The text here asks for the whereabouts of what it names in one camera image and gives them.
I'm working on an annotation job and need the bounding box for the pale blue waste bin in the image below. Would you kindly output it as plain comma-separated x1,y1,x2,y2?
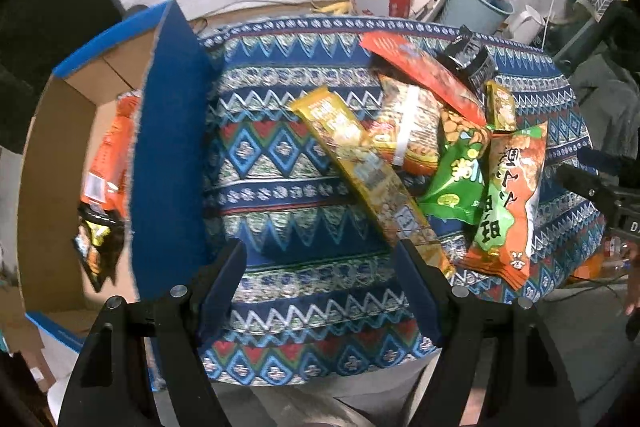
437,0,514,35

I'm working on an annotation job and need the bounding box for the cardboard box blue rim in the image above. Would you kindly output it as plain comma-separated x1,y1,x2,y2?
17,0,216,351

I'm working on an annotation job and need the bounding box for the green pea snack bag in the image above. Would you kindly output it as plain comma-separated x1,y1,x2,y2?
416,109,491,225

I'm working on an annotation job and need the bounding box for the blue patterned bed cloth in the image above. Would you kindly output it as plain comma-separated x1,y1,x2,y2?
201,16,604,386

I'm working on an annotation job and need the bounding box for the black yellow snack bag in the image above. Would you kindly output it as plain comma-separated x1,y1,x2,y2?
73,202,125,293

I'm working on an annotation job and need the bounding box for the right hand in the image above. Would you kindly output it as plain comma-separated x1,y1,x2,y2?
624,242,640,315

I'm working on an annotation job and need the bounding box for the striped peanut snack bag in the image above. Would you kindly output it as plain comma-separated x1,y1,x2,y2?
368,74,444,176

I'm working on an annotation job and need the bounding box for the black snack packet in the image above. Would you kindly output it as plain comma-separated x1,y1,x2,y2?
436,25,498,91

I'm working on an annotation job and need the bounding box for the small yellow snack packet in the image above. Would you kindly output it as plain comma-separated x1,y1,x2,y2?
486,80,518,132

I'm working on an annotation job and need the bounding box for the red flat snack bag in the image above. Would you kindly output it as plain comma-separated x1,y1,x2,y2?
360,31,487,127

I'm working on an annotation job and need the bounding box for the long yellow snack bag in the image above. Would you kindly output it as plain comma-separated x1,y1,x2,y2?
288,87,456,280

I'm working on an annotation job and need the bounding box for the white kettle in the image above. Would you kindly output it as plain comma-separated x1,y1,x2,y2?
506,4,544,46

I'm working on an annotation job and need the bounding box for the orange green snack bag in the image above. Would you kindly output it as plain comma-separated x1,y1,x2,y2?
458,122,548,291

